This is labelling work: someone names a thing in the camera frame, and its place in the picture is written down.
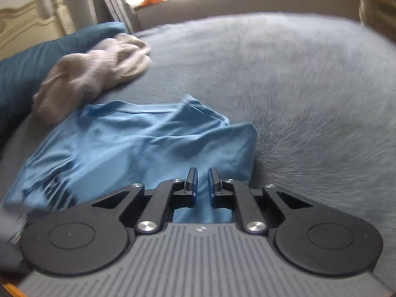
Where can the cream bed post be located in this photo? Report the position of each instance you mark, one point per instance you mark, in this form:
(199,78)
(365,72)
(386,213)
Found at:
(366,10)

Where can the grey curtain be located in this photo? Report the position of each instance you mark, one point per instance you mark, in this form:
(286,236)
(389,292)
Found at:
(114,3)

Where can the beige cloth garment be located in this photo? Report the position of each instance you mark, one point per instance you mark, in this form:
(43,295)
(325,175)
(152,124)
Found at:
(136,52)

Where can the dark teal pillow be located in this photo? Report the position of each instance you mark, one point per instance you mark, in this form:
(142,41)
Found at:
(31,65)

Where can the grey knitted sweater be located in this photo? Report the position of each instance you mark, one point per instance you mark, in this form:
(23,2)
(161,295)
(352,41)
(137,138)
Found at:
(80,71)

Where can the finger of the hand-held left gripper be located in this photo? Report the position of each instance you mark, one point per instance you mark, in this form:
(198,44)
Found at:
(58,191)

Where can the light blue shirt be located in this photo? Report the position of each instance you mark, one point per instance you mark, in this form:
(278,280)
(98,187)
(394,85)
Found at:
(139,148)

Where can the cream carved headboard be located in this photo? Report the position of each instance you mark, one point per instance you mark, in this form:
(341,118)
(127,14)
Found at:
(24,18)

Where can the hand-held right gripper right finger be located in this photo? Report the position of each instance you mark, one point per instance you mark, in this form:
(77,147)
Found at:
(211,183)

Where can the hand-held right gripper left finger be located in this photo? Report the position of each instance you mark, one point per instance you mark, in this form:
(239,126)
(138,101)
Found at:
(194,183)

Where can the grey-blue fleece blanket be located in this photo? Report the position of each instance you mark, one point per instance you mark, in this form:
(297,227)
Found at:
(294,99)

